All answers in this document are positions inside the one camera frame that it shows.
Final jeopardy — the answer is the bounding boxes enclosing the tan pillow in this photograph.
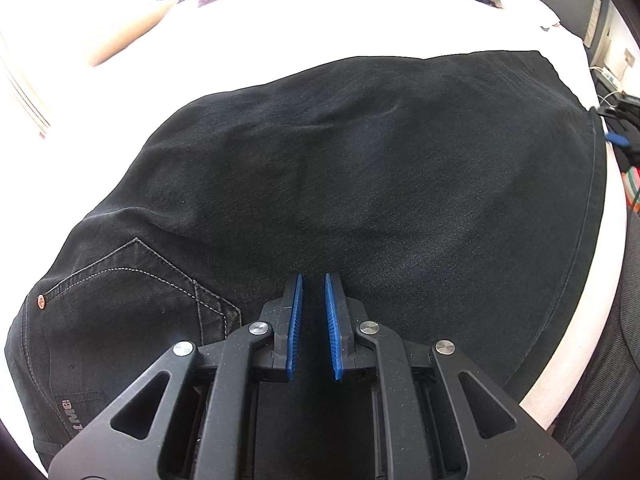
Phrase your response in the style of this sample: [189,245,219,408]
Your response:
[85,0,180,67]

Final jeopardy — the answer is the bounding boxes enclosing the black denim pants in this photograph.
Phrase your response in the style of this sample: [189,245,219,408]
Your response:
[4,50,608,480]

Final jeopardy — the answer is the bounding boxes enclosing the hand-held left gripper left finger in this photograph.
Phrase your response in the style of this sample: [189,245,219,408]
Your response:
[47,273,304,480]

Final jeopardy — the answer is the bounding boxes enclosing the grey ribbed cloth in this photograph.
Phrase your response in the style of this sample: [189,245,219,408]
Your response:
[550,240,640,466]

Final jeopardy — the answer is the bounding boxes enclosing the white cable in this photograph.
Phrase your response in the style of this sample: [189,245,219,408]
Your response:
[590,62,626,111]

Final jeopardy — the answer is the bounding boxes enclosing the pink and teal striped cloth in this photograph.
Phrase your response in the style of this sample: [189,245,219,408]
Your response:
[621,167,640,212]

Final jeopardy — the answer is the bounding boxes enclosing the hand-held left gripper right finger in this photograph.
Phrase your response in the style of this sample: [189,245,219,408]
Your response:
[325,273,581,480]

